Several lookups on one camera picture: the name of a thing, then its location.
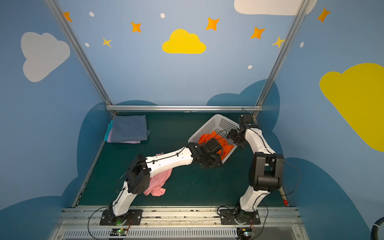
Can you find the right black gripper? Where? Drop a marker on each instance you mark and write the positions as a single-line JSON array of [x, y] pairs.
[[231, 135]]

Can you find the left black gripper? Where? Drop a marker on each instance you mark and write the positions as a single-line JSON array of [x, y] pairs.
[[216, 146]]

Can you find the white plastic laundry basket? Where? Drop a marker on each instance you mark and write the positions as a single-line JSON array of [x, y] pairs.
[[221, 125]]

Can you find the pink t shirt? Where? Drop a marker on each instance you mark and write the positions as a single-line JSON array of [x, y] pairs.
[[156, 184]]

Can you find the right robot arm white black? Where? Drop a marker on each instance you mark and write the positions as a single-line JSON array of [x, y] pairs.
[[265, 174]]

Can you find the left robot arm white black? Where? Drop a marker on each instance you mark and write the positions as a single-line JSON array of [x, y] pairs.
[[142, 169]]

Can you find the orange t shirt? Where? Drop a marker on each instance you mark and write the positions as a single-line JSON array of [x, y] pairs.
[[224, 149]]

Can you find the folded grey blue t shirt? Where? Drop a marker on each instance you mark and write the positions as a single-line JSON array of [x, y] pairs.
[[130, 128]]

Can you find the right green circuit board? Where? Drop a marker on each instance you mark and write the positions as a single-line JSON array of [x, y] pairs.
[[244, 233]]

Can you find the green circuit board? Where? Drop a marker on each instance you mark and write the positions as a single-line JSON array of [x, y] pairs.
[[244, 233], [119, 232]]

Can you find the folded teal t shirt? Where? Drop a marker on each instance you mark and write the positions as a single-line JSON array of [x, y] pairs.
[[107, 132]]

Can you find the left green circuit board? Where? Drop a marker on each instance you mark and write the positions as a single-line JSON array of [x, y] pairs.
[[119, 232]]

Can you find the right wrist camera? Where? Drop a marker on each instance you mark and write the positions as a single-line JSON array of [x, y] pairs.
[[245, 121]]

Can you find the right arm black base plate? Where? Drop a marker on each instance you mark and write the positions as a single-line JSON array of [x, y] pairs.
[[232, 217]]

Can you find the aluminium frame back crossbar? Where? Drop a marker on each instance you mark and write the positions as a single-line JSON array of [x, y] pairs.
[[148, 108]]

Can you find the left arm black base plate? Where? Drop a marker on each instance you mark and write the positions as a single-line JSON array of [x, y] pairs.
[[132, 217]]

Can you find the aluminium frame right post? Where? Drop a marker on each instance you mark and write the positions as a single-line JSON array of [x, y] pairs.
[[291, 34]]

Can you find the aluminium frame post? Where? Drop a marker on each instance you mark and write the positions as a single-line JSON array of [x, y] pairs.
[[57, 12], [291, 34]]

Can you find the aluminium frame left post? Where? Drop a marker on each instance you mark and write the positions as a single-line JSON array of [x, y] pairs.
[[57, 12]]

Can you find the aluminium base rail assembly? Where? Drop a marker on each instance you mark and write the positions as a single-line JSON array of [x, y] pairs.
[[179, 223]]

